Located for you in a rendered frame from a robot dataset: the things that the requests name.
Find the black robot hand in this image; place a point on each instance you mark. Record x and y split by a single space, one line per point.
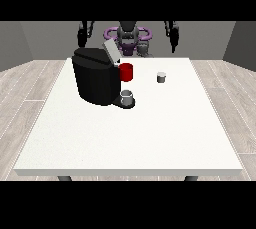
173 36
82 37

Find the small grey coffee pod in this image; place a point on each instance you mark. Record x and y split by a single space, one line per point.
161 77

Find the black coffee machine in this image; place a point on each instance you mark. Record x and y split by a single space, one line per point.
95 79

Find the red pod holder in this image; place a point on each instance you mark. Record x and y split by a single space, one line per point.
126 72

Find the grey robot trunk purple rings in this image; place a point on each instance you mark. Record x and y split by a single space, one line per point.
127 36

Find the small grey cup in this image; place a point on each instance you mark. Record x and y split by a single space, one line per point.
126 98

